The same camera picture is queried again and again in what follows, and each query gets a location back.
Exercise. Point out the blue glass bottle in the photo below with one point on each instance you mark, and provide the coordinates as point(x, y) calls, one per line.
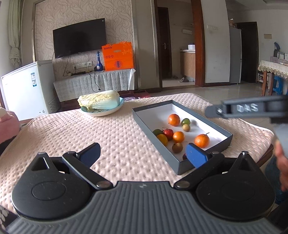
point(99, 65)

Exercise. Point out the grey refrigerator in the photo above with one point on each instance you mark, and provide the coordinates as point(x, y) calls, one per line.
point(235, 55)

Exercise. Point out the side table with lace cloth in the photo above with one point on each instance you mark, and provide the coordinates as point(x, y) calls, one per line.
point(275, 69)

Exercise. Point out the white blue plate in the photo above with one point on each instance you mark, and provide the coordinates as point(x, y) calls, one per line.
point(99, 113)

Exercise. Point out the white chest freezer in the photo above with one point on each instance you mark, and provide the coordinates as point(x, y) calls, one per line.
point(29, 91)

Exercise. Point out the brown kiwi fruit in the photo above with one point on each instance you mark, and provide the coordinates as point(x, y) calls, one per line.
point(177, 147)

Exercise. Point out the yellow orange fruit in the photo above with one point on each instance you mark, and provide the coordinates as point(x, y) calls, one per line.
point(163, 139)

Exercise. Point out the green lime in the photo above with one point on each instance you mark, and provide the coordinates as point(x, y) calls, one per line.
point(186, 121)

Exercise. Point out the red apple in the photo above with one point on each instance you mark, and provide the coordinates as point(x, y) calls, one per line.
point(168, 133)

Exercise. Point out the grey cardboard box tray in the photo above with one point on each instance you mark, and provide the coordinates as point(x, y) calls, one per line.
point(171, 127)

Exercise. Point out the orange gift bag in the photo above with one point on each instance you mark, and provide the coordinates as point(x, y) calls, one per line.
point(118, 56)

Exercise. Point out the tangerine with stem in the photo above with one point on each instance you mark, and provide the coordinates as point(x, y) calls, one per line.
point(174, 120)

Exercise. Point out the small brown fruit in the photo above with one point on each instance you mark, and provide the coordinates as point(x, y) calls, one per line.
point(186, 127)

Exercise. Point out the black television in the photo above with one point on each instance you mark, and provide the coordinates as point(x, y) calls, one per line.
point(79, 37)

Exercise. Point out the cabinet with lace cloth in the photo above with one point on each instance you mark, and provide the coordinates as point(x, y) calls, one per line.
point(94, 82)

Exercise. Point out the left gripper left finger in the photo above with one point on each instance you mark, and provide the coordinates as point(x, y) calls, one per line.
point(69, 171)

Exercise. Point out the napa cabbage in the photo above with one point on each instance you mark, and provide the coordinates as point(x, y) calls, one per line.
point(105, 100)

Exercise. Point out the person right hand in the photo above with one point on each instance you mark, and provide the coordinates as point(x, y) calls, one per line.
point(282, 164)

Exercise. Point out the pink plush toy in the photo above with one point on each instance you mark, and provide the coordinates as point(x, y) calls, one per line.
point(9, 125)

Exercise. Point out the tied curtain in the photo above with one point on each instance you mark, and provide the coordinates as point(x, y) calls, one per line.
point(14, 27)

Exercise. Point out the pink quilted table cover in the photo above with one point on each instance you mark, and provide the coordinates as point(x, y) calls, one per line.
point(126, 152)

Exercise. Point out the small orange fruit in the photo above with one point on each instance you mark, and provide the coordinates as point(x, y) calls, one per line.
point(178, 137)

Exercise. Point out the green fruit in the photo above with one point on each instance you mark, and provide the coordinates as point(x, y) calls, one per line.
point(156, 132)

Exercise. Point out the wooden kitchen cabinet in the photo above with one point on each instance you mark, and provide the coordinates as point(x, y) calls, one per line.
point(188, 63)

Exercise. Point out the large orange with stem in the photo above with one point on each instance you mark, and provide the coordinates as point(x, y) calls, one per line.
point(202, 140)

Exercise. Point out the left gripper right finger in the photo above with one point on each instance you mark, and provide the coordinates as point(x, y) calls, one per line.
point(211, 164)

